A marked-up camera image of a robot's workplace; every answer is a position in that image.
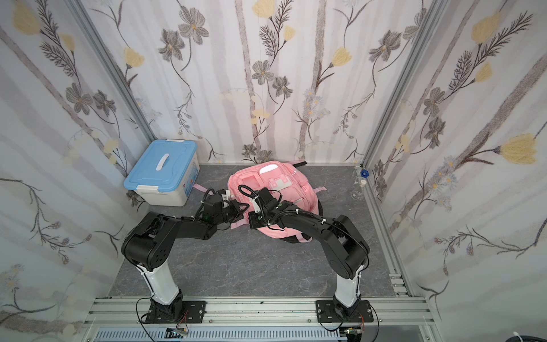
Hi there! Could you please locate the aluminium front rail frame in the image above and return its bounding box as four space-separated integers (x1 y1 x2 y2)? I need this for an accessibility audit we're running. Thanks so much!
77 296 442 341

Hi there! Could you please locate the clear glass flask blue cap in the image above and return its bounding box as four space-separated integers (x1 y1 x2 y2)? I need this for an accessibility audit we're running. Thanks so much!
350 165 370 201

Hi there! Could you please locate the white slotted cable duct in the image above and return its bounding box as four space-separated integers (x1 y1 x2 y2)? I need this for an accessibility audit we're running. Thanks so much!
92 327 347 341

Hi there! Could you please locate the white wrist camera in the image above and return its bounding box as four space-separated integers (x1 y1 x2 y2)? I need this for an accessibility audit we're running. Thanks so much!
251 198 262 213
219 190 233 201

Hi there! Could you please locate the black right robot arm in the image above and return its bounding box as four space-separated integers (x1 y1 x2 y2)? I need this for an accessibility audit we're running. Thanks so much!
238 185 370 313

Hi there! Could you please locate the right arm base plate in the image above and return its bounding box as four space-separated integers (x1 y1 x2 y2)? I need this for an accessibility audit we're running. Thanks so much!
315 299 375 323

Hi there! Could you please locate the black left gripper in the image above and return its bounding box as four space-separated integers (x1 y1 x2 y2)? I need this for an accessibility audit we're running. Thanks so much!
214 199 250 227

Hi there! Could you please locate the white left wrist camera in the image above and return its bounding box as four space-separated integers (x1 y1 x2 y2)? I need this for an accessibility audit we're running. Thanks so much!
219 190 233 201

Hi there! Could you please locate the blue lidded storage box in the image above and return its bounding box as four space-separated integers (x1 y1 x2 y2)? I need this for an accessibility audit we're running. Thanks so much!
123 140 199 207

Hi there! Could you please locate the pink school backpack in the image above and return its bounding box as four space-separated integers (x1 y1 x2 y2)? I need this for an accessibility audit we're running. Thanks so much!
191 160 328 244

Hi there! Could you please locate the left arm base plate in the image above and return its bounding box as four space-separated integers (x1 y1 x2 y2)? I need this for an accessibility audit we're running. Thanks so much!
144 300 207 323

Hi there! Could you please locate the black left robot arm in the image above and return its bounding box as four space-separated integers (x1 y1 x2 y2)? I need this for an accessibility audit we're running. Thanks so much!
121 188 249 309

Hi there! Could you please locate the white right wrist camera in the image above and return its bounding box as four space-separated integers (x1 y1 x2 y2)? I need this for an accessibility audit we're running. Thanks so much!
251 198 262 213

